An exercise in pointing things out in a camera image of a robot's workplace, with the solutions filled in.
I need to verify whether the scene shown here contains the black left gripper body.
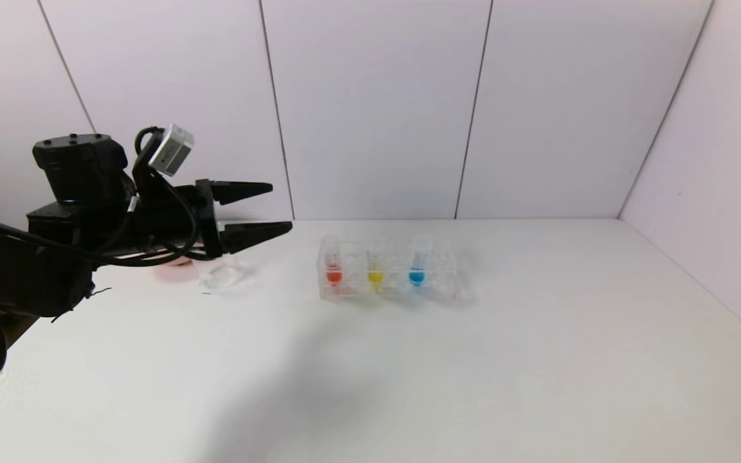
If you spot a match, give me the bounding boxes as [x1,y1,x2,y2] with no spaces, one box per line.
[132,178,223,259]

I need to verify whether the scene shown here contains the test tube with red pigment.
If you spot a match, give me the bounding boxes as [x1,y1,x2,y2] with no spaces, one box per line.
[323,235,345,287]

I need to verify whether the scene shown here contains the test tube with yellow pigment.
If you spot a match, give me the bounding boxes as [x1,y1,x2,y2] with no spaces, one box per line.
[367,239,387,289]

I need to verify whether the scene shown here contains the clear acrylic test tube rack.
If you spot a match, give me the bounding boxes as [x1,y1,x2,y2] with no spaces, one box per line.
[317,237,469,304]

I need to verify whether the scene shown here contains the test tube with blue pigment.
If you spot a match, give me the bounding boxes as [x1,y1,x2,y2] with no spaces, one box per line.
[408,235,434,287]

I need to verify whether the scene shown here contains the clear glass beaker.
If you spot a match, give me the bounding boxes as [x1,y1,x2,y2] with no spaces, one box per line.
[196,253,244,291]

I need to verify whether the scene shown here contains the pink bowl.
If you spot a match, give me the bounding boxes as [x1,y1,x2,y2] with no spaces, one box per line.
[152,253,199,268]

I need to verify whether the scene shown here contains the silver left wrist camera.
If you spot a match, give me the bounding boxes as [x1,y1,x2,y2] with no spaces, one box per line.
[148,123,196,177]

